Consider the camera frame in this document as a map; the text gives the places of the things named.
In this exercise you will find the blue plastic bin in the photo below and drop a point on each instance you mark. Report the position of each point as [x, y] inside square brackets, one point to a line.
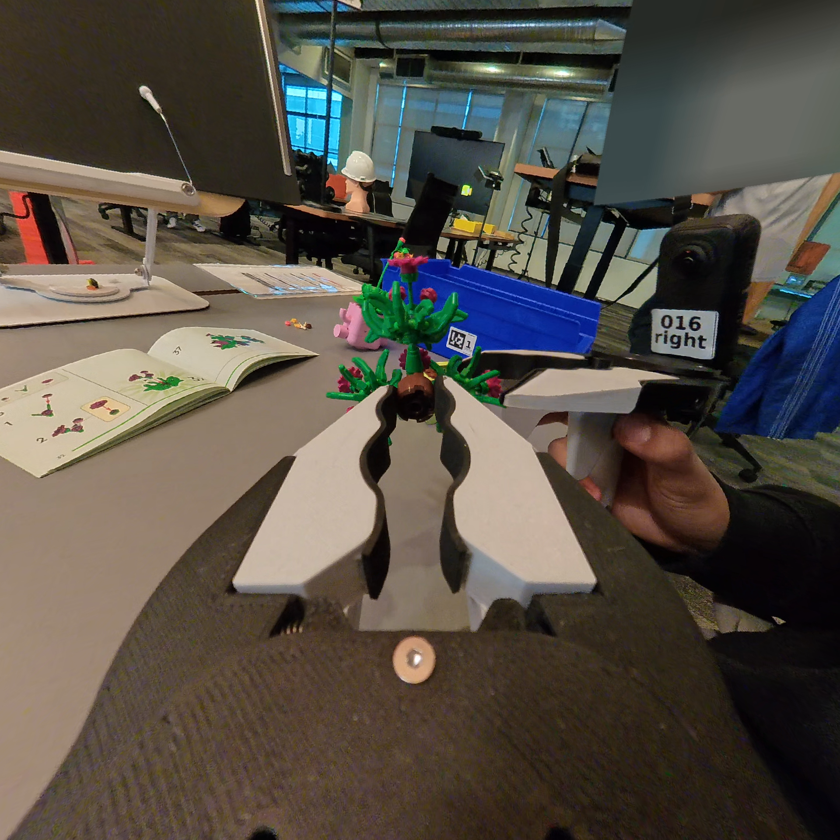
[525, 315]

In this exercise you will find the small yellow box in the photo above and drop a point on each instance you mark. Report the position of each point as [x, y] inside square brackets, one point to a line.
[474, 226]

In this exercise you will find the blue jacket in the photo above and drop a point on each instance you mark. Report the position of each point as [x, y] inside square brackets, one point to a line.
[787, 374]

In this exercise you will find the camera on tripod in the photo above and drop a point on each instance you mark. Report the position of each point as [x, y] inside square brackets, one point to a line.
[489, 176]

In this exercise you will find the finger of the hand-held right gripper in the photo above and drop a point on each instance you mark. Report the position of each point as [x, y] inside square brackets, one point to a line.
[538, 363]
[584, 390]

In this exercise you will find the black monitor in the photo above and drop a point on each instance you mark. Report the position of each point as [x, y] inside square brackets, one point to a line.
[453, 164]

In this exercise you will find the black chair wheel base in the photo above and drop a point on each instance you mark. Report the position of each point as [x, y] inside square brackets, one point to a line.
[745, 459]

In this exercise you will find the black board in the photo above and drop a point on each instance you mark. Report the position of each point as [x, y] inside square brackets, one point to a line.
[131, 79]

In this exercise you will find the toy flower plant brown base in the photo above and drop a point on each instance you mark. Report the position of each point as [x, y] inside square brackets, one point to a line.
[407, 321]

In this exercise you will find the wooden top desk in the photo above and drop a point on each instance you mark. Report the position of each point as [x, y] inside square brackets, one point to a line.
[558, 176]

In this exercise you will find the person's right forearm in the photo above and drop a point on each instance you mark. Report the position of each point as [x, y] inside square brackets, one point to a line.
[781, 558]

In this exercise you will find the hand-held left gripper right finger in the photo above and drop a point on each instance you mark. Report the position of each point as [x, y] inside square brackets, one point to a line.
[518, 525]

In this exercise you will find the slim black office chair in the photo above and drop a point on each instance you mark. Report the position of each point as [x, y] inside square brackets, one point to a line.
[430, 210]

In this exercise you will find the white hard hat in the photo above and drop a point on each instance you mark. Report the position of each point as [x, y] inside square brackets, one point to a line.
[359, 167]

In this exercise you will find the red black desk frame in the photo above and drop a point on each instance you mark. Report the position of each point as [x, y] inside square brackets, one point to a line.
[43, 236]

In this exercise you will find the clear printed sheet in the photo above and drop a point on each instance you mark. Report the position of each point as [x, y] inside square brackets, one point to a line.
[282, 279]

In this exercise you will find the person's right hand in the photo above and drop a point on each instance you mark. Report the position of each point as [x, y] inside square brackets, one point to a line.
[669, 492]

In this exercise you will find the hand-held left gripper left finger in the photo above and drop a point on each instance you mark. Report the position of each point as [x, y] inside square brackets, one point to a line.
[308, 518]

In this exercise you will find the small toy flower sprig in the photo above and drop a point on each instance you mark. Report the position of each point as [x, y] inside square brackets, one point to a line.
[476, 380]

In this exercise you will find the open instruction booklet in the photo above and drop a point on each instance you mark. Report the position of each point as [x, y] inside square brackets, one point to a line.
[131, 394]

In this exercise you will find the mannequin head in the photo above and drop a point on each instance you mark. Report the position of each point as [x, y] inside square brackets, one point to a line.
[359, 197]

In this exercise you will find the pink brick planter with plant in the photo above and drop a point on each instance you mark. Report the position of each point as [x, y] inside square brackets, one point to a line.
[354, 325]

